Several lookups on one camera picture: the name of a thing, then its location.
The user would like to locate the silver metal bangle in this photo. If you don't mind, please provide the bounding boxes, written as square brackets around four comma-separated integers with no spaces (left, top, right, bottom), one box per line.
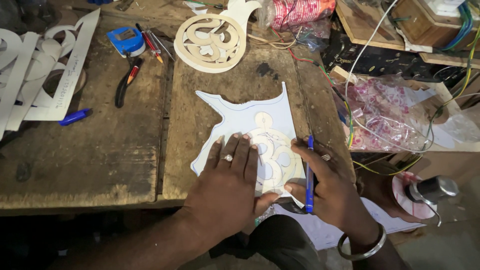
[337,223,387,262]

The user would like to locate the large white paper sheet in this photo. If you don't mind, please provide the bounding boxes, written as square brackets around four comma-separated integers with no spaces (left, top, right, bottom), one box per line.
[273,196,427,251]

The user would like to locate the white cable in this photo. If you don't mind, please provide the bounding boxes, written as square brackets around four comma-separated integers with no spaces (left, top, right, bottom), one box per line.
[344,0,436,154]

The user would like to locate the hexagonal wooden board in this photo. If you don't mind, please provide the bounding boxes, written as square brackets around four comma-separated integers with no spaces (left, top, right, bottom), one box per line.
[335,0,406,52]

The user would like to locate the small clear plastic bag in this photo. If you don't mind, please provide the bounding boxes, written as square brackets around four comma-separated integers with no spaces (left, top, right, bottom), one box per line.
[292,18,333,52]

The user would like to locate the small wooden symbol stencil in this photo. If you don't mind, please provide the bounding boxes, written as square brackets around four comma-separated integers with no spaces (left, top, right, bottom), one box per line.
[245,112,303,196]

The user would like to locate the blue marker pen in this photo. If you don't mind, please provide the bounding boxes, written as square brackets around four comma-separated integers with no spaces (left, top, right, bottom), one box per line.
[58,108,93,127]

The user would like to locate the pink printed plastic bag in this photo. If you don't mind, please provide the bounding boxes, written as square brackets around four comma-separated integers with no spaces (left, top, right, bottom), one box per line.
[332,74,480,154]

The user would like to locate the person's dark trousers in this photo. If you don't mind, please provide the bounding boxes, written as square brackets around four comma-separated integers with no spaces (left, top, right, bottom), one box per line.
[208,214,325,270]

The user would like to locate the blue wire bundle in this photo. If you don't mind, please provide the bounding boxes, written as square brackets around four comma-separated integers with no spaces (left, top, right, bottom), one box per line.
[439,0,475,52]

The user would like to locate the metal compass divider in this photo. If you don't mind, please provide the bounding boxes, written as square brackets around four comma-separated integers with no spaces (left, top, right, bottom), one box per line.
[145,28,176,63]

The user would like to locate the large round wooden symbol cutout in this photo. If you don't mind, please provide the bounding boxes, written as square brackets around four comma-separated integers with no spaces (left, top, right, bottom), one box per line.
[175,14,247,70]

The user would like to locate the white paper cutout strips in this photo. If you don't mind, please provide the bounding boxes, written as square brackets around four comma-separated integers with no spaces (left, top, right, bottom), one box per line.
[0,8,101,142]

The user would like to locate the wooden box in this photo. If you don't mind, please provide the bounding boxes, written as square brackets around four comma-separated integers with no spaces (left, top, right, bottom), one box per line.
[390,0,480,52]

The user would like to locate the yellow green wire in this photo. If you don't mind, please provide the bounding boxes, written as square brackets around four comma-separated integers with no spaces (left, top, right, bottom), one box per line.
[350,22,480,177]

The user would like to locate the black pliers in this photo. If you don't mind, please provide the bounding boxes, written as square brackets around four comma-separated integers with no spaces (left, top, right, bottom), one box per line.
[114,55,145,109]

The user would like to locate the round wooden disc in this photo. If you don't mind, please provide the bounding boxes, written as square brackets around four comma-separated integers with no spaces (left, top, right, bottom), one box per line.
[42,67,87,97]

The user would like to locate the person's left hand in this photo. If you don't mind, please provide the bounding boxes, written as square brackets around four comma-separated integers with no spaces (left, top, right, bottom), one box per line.
[183,133,280,245]

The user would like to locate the person's right hand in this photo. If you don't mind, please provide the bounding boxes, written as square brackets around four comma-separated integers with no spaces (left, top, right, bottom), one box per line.
[283,137,376,245]

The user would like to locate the blue tape measure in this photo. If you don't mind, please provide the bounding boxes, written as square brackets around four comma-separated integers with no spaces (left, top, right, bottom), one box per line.
[106,26,146,58]

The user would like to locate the silver metal knob tool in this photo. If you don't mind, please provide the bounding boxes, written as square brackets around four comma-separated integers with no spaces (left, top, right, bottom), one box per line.
[404,175,460,227]

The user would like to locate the red green twisted wire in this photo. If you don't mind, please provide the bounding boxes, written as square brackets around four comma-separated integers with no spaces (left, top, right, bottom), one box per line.
[269,27,355,151]

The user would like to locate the red pen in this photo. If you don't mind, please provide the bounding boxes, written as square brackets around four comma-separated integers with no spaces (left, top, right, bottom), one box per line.
[135,23,164,64]

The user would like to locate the white paper template sheet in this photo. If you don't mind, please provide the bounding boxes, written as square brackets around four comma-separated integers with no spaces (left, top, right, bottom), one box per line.
[190,82,307,198]

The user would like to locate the black electronic box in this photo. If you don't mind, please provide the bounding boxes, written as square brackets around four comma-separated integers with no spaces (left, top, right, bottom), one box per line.
[321,29,467,90]

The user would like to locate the thin wooden sticks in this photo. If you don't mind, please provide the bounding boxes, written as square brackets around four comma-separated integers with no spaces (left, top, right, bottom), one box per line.
[247,25,303,50]

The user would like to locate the orange-tipped red pencil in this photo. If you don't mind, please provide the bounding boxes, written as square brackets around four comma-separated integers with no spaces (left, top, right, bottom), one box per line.
[127,65,140,85]

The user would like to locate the red white patterned bag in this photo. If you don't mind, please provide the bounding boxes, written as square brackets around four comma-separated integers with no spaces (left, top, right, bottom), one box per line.
[259,0,337,31]

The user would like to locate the blue ballpoint pen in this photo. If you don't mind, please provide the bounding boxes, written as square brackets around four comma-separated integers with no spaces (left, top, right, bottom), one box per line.
[305,135,315,214]

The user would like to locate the red white round disc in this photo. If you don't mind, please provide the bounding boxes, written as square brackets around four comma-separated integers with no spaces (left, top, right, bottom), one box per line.
[391,171,438,220]

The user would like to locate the white board cutout shape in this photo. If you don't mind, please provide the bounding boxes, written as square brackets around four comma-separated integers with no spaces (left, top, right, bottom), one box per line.
[173,0,263,74]

